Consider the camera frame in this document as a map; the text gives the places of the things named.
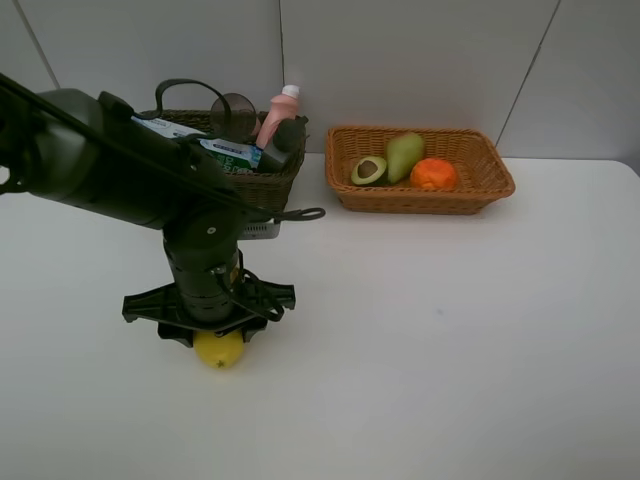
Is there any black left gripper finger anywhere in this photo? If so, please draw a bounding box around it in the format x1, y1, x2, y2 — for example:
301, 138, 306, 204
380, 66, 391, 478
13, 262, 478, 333
238, 317, 268, 343
157, 323, 195, 348

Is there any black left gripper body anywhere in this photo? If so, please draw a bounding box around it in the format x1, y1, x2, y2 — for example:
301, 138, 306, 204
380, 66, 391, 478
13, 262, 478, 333
122, 249, 296, 333

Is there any yellow lemon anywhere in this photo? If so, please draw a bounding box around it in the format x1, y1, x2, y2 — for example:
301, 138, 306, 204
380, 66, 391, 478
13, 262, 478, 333
193, 331, 244, 369

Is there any blue green toothpaste box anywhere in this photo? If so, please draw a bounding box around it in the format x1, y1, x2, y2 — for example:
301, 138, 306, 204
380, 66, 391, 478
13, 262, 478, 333
133, 117, 262, 174

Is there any black square pump bottle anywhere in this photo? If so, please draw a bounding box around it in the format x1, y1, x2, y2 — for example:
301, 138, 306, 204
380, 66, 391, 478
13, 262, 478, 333
257, 116, 308, 174

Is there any translucent purple plastic cup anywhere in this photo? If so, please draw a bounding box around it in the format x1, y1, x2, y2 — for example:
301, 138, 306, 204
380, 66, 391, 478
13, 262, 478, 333
209, 93, 261, 144

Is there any halved avocado with pit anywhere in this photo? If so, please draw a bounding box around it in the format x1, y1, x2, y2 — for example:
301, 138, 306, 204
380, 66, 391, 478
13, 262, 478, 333
351, 156, 387, 187

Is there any pink bottle white cap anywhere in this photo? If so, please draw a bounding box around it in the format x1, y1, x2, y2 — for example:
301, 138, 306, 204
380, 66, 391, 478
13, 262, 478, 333
255, 85, 300, 150

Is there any green red pear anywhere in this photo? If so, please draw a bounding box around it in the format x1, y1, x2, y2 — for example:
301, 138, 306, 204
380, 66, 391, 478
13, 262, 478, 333
386, 132, 424, 184

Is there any orange tangerine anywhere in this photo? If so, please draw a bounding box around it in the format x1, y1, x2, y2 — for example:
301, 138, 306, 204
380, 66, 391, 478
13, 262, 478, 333
409, 158, 458, 190

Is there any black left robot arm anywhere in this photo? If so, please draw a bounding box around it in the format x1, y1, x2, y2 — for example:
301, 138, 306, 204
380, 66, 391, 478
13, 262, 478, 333
1, 78, 296, 346

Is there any dark brown wicker basket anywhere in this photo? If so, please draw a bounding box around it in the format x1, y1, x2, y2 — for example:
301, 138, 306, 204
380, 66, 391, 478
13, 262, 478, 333
159, 110, 307, 211

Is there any orange wicker basket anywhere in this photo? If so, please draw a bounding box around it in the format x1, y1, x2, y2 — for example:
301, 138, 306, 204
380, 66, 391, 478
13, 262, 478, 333
325, 126, 515, 215

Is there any black camera cable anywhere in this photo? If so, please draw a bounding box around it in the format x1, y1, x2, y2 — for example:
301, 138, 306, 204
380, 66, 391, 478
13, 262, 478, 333
0, 72, 327, 321

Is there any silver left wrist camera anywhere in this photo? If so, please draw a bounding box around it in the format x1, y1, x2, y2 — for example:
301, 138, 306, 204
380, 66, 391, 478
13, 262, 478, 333
239, 219, 280, 241

